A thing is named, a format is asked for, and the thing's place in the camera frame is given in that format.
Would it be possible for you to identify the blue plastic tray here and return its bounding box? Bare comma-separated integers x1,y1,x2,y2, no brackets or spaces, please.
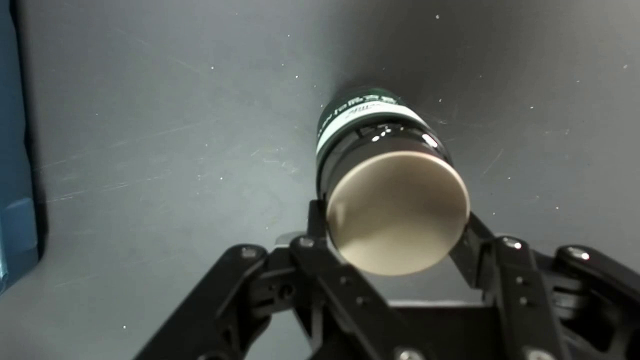
0,0,48,295

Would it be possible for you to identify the dark green bottle beige cap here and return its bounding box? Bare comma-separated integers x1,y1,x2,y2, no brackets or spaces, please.
314,85,472,278

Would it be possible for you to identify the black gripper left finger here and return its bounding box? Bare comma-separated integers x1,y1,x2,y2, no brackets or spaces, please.
132,197,402,360

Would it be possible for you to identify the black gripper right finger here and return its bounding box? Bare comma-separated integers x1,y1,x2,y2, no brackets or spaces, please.
448,212,640,360

